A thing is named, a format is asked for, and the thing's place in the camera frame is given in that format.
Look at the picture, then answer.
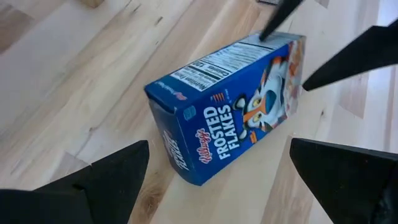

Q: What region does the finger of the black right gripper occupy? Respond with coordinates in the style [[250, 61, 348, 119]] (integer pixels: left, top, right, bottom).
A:
[[259, 0, 304, 42], [302, 19, 398, 92]]

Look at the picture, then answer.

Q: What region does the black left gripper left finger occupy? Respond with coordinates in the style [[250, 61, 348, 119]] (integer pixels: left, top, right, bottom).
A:
[[0, 139, 150, 224]]

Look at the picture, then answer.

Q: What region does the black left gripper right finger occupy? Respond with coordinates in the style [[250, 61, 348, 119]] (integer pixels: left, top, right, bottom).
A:
[[289, 137, 398, 224]]

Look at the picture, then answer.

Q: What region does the blue Frosted Flakes cereal box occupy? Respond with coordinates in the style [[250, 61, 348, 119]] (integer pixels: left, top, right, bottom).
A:
[[144, 30, 307, 187]]

